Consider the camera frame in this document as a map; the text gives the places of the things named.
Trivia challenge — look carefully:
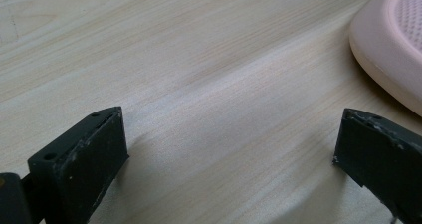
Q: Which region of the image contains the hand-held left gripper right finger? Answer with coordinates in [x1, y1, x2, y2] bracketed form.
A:
[332, 108, 422, 224]

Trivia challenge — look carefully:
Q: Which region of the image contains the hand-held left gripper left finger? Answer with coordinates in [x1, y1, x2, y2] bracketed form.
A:
[27, 106, 129, 224]

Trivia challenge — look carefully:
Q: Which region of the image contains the pink plastic basket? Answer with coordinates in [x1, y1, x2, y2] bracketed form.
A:
[348, 0, 422, 117]

